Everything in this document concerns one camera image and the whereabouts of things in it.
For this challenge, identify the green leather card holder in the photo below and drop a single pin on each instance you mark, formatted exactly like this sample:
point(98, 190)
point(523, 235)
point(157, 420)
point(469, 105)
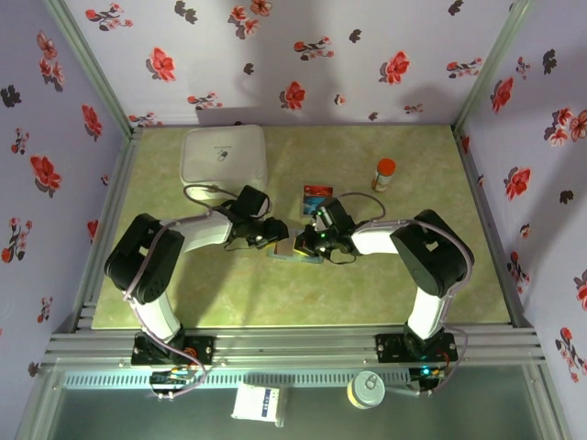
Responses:
point(283, 251)

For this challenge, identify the clear acrylic card box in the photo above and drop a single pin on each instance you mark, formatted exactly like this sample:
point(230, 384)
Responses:
point(302, 212)

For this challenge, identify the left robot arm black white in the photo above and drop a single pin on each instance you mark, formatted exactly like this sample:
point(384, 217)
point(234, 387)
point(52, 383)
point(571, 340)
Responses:
point(142, 261)

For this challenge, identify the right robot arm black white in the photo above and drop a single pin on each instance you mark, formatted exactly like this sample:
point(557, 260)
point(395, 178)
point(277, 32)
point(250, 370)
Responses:
point(435, 256)

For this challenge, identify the pill bottle with orange cap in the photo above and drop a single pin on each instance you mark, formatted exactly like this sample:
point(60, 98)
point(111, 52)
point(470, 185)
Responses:
point(384, 176)

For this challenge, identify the tin can with pull tab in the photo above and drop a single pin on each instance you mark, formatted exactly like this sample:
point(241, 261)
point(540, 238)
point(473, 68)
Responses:
point(365, 389)

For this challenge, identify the white cardboard box blue print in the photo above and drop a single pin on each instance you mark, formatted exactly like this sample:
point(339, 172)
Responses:
point(257, 403)

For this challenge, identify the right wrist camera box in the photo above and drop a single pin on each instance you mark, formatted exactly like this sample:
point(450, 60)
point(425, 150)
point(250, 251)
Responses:
point(317, 224)

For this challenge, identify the long aluminium frame rail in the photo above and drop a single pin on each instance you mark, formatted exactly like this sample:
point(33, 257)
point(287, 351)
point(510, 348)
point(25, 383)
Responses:
point(293, 344)

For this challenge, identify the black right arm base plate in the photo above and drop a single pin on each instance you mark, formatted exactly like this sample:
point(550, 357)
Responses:
point(390, 348)

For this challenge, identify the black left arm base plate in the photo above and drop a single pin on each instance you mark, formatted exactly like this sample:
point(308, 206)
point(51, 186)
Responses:
point(202, 350)

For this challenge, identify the aluminium side rail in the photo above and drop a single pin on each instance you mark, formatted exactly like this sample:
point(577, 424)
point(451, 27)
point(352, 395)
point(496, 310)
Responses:
point(462, 146)
point(120, 183)

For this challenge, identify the aluminium corner post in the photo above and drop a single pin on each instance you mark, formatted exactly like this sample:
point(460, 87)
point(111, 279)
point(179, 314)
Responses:
point(95, 69)
point(490, 69)

